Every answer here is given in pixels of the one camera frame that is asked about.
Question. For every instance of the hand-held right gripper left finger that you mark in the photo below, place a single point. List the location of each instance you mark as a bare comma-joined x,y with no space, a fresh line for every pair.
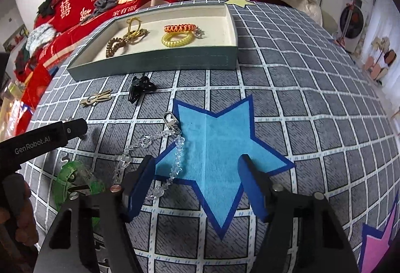
142,188

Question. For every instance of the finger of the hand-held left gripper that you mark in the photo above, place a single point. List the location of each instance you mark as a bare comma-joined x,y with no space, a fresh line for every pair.
76,128

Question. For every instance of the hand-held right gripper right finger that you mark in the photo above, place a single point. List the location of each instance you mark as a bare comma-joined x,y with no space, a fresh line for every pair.
253,188

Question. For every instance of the grey shallow tray box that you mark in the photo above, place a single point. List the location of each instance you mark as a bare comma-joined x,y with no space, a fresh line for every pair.
187,62

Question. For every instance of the person's left hand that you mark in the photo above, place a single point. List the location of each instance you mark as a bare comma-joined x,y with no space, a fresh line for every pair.
26,223

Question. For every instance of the gold leaf hair clip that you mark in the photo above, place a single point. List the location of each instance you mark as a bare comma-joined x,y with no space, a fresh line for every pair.
95,99

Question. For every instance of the blue star sticker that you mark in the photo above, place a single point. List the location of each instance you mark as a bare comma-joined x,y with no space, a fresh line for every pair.
218,151

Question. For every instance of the red bag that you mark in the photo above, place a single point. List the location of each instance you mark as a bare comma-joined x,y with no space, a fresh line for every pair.
37,85

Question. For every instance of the black hair claw clip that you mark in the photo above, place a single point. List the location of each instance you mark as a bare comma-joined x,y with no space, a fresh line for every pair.
139,88

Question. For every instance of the white patterned cloth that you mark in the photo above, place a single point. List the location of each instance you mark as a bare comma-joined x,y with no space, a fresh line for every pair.
40,35

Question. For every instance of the dark clothes pile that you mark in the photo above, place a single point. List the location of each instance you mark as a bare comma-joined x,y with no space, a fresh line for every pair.
47,5

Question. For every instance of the grey garment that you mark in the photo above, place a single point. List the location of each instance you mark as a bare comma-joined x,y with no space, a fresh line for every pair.
104,4

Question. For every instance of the pink star sticker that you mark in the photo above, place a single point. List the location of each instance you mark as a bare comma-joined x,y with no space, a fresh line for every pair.
375,248

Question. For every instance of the shoe rack with slippers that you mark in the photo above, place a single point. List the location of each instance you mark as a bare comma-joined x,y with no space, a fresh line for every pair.
379,66

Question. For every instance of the red broom set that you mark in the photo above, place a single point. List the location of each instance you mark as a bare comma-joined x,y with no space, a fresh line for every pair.
343,29

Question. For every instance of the yellow star sticker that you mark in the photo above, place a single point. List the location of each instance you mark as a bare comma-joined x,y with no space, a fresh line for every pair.
239,2

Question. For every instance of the white washing machine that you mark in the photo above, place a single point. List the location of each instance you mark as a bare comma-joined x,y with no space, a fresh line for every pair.
351,19

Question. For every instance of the white sheer curtain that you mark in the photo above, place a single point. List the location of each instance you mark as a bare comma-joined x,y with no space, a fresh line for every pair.
387,26

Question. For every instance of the wall poster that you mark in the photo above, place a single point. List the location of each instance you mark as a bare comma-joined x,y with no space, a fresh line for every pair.
15,38

